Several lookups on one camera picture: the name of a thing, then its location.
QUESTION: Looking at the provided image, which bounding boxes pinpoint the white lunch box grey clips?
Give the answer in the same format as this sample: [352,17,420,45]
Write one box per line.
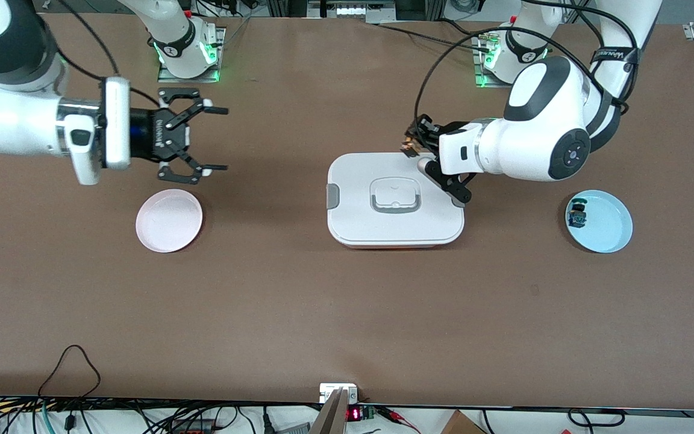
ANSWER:
[326,152,466,250]

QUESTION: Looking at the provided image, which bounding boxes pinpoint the white round plate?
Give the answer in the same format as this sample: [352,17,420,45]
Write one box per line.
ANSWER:
[136,189,204,253]

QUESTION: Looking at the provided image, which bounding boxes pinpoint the light blue round plate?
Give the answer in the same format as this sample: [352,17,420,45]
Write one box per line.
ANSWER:
[565,190,633,254]

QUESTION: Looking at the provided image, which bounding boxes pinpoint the black power strip red switches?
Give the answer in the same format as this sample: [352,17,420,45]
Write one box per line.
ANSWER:
[166,418,216,434]

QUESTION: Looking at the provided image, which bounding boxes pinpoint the brown cardboard piece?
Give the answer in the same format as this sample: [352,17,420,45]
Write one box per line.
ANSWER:
[440,410,487,434]

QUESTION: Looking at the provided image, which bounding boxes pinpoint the grey slanted beam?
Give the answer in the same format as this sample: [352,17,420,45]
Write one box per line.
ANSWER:
[308,388,349,434]

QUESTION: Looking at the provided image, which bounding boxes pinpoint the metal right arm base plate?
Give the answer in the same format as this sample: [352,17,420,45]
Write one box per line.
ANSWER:
[157,27,227,84]

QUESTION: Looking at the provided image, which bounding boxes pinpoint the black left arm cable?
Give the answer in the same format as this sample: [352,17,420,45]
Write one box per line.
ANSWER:
[413,0,640,121]

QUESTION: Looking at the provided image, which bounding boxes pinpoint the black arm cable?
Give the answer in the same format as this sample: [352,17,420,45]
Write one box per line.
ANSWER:
[413,0,640,121]
[57,0,164,110]

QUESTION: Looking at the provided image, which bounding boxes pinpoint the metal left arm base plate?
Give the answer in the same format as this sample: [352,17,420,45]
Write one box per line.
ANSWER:
[472,33,522,89]

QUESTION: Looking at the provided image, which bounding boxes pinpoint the black cable to base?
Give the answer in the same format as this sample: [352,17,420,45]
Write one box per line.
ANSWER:
[376,22,495,51]

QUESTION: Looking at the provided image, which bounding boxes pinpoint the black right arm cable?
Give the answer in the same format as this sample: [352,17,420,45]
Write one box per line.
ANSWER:
[57,0,164,110]

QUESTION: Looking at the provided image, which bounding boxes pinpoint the blue switch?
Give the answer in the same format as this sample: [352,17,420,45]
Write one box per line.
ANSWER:
[567,198,589,229]

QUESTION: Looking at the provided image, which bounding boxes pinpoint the black looped thin cable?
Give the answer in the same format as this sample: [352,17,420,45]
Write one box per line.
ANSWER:
[38,344,102,399]

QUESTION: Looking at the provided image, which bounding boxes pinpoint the white table edge bracket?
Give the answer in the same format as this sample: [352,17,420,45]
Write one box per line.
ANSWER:
[319,383,359,404]

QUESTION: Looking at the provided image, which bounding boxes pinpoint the red clip wires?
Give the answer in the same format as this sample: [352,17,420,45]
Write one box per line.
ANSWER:
[376,406,421,434]

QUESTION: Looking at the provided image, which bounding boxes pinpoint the black cable loop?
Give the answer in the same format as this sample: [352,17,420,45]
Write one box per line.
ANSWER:
[566,408,626,428]

